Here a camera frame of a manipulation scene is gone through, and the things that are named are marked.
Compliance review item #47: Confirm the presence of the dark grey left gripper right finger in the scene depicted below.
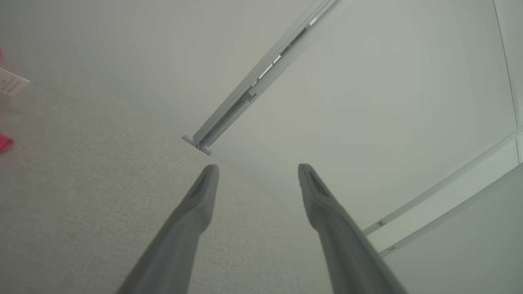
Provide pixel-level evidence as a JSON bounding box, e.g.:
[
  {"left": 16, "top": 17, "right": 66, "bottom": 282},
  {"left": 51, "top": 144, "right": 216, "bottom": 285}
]
[{"left": 298, "top": 163, "right": 409, "bottom": 294}]

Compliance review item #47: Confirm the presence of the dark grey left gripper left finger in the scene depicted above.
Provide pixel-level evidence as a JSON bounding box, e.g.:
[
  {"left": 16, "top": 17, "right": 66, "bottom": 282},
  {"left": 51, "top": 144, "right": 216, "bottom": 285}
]
[{"left": 118, "top": 164, "right": 219, "bottom": 294}]

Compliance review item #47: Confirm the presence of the red jersey with black lettering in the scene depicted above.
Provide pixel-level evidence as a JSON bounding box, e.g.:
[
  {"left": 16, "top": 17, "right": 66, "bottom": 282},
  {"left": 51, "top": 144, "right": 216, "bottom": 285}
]
[{"left": 0, "top": 49, "right": 31, "bottom": 97}]

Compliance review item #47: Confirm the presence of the grey fabric upholstered platform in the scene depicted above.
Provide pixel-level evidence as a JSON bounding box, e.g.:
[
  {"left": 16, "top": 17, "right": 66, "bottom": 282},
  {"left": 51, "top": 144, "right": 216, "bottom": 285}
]
[{"left": 0, "top": 69, "right": 337, "bottom": 294}]

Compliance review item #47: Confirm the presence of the white partition frame rail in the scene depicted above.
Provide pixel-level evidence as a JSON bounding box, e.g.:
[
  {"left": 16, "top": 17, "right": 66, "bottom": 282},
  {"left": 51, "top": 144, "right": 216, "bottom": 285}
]
[
  {"left": 363, "top": 129, "right": 523, "bottom": 236},
  {"left": 380, "top": 163, "right": 523, "bottom": 257}
]

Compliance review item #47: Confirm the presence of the grey metal partition post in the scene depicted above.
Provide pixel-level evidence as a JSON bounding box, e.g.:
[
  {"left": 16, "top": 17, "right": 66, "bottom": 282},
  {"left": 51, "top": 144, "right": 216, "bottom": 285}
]
[{"left": 182, "top": 0, "right": 348, "bottom": 156}]

